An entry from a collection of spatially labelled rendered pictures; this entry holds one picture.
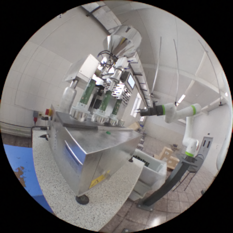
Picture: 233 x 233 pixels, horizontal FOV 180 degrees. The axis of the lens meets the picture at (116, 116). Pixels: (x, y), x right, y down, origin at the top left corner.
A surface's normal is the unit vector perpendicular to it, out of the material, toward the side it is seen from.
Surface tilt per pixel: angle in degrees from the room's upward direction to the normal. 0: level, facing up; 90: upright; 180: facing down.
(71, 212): 0
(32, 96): 90
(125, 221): 0
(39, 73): 90
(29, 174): 0
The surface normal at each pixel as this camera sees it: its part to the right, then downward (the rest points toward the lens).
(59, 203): 0.36, -0.93
